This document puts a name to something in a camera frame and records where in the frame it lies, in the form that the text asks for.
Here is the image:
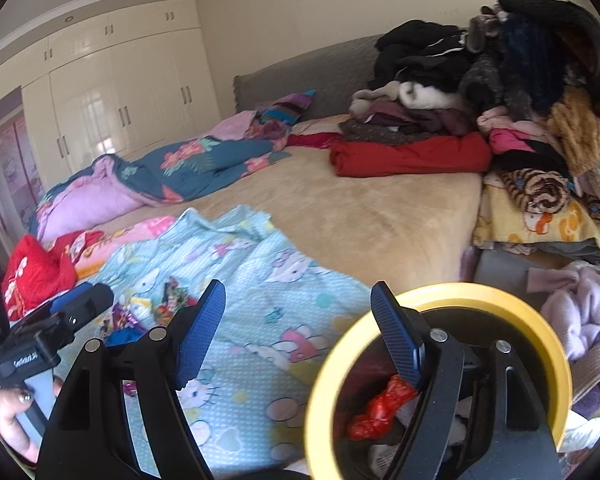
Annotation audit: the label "green black snack packet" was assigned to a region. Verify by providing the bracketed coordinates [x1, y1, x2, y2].
[154, 276, 197, 326]

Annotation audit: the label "blue rubber glove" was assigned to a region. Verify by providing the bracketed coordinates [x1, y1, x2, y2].
[104, 327, 145, 347]

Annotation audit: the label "purple orange snack wrapper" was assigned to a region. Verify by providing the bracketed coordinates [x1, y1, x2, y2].
[98, 304, 138, 338]

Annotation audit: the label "yellow rimmed black trash bin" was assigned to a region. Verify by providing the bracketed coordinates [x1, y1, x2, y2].
[304, 283, 572, 479]

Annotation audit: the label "white paper trash in bin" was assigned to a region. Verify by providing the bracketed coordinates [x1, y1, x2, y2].
[367, 396, 472, 479]

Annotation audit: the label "left hand painted nails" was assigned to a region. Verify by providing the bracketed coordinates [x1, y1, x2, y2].
[0, 387, 40, 464]

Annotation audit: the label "light blue Hello Kitty blanket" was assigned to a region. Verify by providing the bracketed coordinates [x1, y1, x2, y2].
[54, 204, 374, 478]

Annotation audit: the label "red cloth bed edge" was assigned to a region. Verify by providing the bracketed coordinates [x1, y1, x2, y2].
[1, 232, 79, 323]

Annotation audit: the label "red crumpled wrapper in bin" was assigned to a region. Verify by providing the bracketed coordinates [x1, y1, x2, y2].
[347, 375, 418, 441]

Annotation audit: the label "beige bed sheet mattress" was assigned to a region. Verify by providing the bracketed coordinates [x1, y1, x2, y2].
[94, 114, 484, 296]

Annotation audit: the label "pink cartoon blanket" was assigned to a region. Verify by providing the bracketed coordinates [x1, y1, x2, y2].
[43, 216, 175, 281]

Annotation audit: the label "yellow cartoon blanket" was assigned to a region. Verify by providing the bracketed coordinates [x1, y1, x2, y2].
[472, 172, 600, 249]

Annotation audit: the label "blue floral quilt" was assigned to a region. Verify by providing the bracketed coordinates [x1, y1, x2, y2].
[31, 136, 290, 228]

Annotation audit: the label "lilac fluffy sweater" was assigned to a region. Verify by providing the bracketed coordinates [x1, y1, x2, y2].
[527, 261, 600, 362]

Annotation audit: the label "beige ribbed knit sweater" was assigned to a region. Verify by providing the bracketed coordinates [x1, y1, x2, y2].
[571, 336, 600, 419]

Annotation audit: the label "red folded garment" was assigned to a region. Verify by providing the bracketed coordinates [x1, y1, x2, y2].
[329, 132, 491, 178]

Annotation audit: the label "striped brown knit garment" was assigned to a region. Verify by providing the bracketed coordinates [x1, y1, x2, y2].
[498, 168, 569, 214]

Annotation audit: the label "striped purple sock garment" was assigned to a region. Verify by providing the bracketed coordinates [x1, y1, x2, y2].
[246, 90, 316, 140]

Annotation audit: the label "cream wardrobe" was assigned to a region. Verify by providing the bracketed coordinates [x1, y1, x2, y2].
[0, 0, 220, 188]

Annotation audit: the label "tan knitted sweater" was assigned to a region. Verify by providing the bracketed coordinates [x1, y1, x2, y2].
[547, 86, 600, 177]

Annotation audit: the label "grey padded headboard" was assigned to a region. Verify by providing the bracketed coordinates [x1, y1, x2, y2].
[233, 36, 378, 120]

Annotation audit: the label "black clothes pile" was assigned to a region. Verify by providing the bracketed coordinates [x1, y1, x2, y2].
[368, 0, 600, 120]

